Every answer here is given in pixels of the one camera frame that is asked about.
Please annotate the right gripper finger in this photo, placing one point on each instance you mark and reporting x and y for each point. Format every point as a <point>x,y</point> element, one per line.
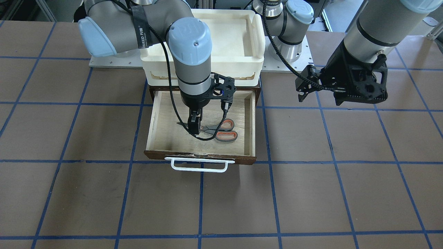
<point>193,122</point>
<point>198,119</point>

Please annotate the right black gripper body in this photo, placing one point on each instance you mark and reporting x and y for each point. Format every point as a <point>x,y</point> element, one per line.
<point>194,101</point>

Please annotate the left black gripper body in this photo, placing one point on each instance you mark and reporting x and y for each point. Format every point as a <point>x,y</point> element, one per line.
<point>334,71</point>

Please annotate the grey orange scissors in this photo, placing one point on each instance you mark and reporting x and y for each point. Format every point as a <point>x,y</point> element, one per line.
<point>225,132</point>

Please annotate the wooden drawer with white handle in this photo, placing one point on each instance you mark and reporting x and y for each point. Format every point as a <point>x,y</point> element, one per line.
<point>167,139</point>

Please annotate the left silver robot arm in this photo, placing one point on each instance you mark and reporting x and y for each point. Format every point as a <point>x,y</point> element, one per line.
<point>381,25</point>

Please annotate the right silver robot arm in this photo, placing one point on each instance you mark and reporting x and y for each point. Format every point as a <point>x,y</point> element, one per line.
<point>110,28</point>

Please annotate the dark wooden cabinet box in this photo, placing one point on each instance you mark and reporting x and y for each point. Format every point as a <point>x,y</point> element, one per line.
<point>202,87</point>

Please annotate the white plastic tray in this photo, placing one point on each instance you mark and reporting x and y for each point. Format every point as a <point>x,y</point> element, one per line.
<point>233,40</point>

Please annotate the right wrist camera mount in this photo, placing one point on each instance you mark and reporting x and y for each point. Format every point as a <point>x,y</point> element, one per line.
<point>223,89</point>

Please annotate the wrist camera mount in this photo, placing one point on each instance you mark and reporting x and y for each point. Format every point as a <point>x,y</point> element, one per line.
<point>309,82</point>
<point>223,89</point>

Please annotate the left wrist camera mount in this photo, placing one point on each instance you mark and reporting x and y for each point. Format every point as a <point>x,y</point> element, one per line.
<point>309,82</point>

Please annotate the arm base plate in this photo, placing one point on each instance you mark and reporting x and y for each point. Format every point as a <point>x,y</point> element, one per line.
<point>298,56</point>
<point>124,60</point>

